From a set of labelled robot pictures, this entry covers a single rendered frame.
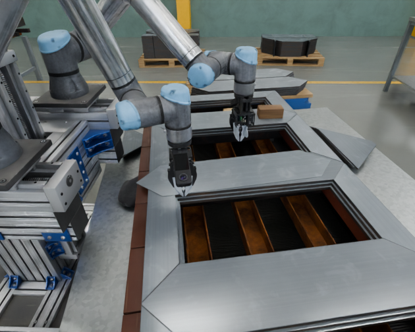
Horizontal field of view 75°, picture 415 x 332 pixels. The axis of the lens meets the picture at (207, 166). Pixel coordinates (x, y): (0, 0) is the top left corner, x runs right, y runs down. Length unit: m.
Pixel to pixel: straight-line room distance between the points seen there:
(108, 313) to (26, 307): 0.77
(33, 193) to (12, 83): 0.43
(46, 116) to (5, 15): 0.75
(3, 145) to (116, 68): 0.36
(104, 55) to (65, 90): 0.49
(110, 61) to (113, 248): 0.61
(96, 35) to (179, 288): 0.63
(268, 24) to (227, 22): 1.06
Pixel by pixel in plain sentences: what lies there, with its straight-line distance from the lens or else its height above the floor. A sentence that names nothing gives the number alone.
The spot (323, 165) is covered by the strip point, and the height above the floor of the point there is 0.85.
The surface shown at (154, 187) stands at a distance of 0.96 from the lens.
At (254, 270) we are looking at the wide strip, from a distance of 0.73.
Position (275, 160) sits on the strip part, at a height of 0.85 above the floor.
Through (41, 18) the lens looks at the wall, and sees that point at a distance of 9.22.
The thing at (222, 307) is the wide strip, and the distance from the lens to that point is 0.68.
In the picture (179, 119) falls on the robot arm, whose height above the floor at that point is 1.13.
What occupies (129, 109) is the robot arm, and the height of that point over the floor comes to 1.18.
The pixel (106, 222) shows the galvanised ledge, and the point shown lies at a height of 0.68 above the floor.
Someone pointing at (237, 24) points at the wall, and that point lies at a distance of 8.00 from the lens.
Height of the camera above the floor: 1.46
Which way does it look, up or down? 36 degrees down
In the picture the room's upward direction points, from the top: 1 degrees counter-clockwise
